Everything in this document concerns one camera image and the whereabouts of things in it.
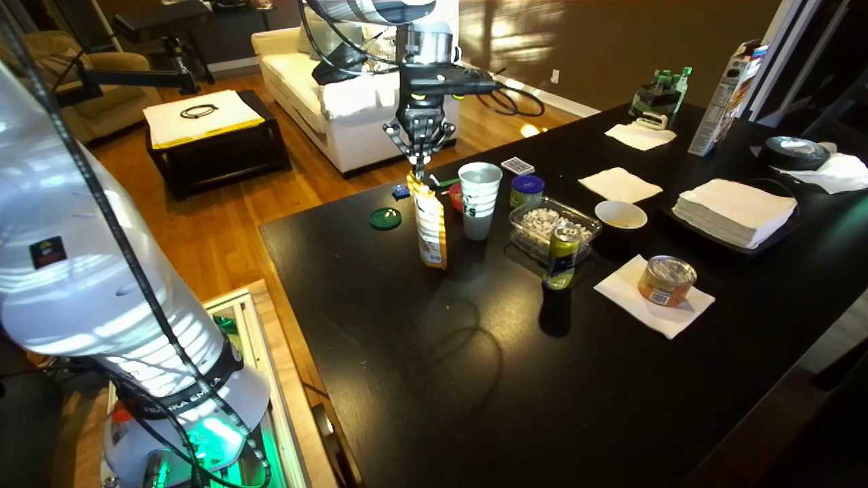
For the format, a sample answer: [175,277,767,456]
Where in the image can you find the playing card deck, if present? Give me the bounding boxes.
[499,155,538,180]

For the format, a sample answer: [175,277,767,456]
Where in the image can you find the black ring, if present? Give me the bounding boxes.
[176,100,224,123]

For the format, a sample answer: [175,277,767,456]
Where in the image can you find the blue lid jar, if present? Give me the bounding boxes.
[508,173,549,211]

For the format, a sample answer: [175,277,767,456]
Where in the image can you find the dark grey bowl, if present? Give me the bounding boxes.
[758,132,830,173]

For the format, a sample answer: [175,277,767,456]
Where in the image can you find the beige armchair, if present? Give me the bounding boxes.
[22,31,164,143]

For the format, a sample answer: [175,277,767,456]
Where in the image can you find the green plastic toy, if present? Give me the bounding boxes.
[629,65,698,126]

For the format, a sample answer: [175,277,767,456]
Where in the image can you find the dark coffee table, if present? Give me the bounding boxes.
[141,88,294,200]

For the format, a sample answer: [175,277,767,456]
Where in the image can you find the small white bowl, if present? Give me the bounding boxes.
[591,197,651,233]

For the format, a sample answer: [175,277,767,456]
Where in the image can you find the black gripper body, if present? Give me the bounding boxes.
[382,90,462,153]

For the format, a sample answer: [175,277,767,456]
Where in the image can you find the white cushion mat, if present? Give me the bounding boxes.
[141,88,270,153]

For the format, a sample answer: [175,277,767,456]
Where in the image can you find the stack of white napkins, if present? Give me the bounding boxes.
[670,177,800,253]

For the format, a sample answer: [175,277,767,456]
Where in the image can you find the white sofa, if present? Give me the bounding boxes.
[249,21,466,177]

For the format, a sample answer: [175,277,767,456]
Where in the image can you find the glass cup on napkin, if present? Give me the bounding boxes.
[636,253,701,309]

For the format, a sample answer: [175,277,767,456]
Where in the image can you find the aluminium rail frame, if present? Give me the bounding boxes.
[202,287,316,488]

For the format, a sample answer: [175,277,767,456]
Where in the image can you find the white and yellow packet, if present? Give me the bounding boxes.
[405,170,453,273]

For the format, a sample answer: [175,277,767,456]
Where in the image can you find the white paper napkin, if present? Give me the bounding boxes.
[579,166,666,207]
[602,119,678,155]
[591,253,717,341]

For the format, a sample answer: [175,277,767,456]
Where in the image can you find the crumpled white cloth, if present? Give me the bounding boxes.
[795,149,868,197]

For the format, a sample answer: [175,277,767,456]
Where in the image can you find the wooden mounting board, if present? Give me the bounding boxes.
[202,279,365,488]

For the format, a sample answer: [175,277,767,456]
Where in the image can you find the clear plastic container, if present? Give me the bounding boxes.
[508,197,605,273]

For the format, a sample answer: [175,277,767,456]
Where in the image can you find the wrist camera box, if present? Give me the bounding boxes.
[407,63,503,99]

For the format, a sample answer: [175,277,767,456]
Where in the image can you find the white paper cup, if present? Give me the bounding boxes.
[457,161,504,244]

